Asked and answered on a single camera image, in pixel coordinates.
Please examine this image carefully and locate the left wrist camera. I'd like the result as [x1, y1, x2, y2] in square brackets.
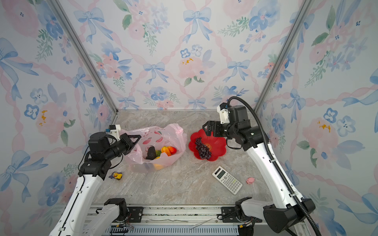
[105, 124, 121, 141]

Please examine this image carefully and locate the white scientific calculator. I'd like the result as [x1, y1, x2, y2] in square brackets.
[212, 166, 243, 195]

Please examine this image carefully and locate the dark purple grape bunch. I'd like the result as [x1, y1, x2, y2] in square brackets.
[195, 137, 212, 160]

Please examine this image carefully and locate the left corner aluminium post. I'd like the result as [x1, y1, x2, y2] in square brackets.
[47, 0, 118, 114]

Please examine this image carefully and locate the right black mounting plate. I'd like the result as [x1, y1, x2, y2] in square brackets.
[217, 206, 255, 224]

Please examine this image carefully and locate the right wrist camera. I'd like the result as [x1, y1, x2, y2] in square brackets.
[217, 103, 229, 124]

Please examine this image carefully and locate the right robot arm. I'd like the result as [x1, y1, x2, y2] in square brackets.
[202, 103, 320, 236]

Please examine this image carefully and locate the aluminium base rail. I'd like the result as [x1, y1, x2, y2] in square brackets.
[85, 204, 276, 236]

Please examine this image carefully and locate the orange red chili pepper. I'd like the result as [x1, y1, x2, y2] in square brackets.
[161, 146, 171, 156]

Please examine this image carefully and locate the red flower-shaped plate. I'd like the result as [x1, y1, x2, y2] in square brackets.
[189, 130, 226, 161]

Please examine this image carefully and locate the black corrugated cable conduit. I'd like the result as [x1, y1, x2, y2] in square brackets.
[226, 96, 322, 236]

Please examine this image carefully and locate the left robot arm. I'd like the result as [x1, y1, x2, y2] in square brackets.
[50, 132, 141, 236]

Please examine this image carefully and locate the dark avocado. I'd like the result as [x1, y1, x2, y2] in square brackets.
[146, 146, 157, 160]

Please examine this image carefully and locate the right corner aluminium post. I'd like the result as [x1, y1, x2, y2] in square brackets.
[255, 0, 314, 112]

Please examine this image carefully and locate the pink plastic bag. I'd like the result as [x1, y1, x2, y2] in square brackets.
[120, 124, 188, 173]

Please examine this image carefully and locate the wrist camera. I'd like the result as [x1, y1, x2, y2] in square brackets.
[217, 103, 229, 124]
[105, 124, 121, 141]

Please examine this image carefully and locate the small yellow blue toy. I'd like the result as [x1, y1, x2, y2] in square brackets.
[109, 172, 123, 180]

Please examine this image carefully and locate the small pink toy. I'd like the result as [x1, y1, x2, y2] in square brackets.
[246, 177, 255, 184]

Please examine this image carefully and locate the black mounting plate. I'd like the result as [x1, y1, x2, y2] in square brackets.
[125, 206, 144, 223]
[217, 206, 255, 224]

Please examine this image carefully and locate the corner aluminium post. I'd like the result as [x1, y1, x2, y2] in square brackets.
[255, 0, 314, 112]
[47, 0, 118, 114]

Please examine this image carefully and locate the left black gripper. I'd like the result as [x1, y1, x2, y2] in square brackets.
[105, 134, 141, 162]

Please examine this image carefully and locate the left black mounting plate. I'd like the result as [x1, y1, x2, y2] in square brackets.
[125, 206, 144, 223]

